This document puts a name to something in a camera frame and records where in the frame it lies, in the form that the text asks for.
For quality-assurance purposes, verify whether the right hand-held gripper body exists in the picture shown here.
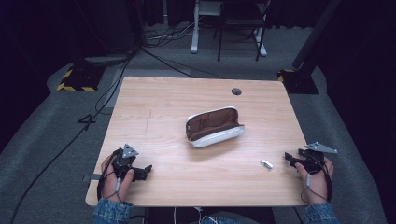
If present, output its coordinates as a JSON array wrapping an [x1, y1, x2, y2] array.
[[297, 141, 339, 175]]

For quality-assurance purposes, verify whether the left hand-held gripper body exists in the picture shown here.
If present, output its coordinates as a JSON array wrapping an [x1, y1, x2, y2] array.
[[111, 143, 140, 182]]

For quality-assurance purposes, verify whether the person's left hand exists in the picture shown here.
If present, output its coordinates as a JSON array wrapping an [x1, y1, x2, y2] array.
[[100, 154, 135, 203]]

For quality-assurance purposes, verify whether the person's right hand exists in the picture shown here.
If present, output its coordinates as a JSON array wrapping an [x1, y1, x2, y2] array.
[[294, 156, 335, 206]]

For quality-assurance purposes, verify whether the black stand base striped edge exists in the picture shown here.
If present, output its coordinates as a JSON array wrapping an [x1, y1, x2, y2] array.
[[276, 67, 320, 95], [56, 63, 106, 93]]

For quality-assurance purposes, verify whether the white pouch with brown lining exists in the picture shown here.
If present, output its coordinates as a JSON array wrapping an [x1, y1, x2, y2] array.
[[185, 105, 246, 149]]

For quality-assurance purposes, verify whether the black chair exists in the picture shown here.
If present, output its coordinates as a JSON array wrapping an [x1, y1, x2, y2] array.
[[212, 0, 272, 63]]

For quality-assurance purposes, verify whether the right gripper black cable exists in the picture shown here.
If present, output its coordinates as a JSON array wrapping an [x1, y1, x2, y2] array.
[[300, 155, 333, 205]]

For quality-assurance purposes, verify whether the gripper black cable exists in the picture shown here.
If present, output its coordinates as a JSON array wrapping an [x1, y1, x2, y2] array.
[[96, 147, 125, 203], [300, 155, 333, 205]]

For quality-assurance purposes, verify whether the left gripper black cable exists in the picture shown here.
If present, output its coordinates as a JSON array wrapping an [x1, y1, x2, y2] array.
[[96, 147, 125, 203]]

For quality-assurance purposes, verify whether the long black floor cable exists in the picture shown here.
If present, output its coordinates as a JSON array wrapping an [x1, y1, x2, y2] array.
[[8, 46, 144, 224]]

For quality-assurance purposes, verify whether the white cord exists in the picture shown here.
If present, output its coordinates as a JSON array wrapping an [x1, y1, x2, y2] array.
[[173, 206, 219, 224]]

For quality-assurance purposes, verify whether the bundle of floor cables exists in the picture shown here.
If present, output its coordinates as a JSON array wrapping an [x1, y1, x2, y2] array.
[[143, 21, 200, 49]]

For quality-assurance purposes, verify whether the white desk frame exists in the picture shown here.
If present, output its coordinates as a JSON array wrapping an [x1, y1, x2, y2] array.
[[190, 0, 268, 58]]

